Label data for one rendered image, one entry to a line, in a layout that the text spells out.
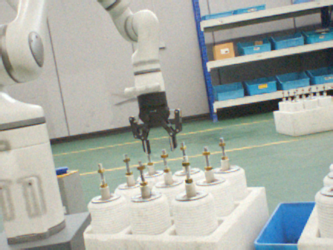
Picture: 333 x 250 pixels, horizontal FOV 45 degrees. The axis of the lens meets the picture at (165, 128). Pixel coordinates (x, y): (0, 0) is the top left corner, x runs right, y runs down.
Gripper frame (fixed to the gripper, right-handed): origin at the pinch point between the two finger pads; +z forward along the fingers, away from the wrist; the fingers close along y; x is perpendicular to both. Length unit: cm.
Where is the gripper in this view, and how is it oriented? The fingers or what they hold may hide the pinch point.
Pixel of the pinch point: (160, 147)
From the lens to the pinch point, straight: 105.4
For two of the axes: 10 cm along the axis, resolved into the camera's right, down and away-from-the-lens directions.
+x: -2.8, 1.2, -9.5
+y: -9.5, 1.4, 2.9
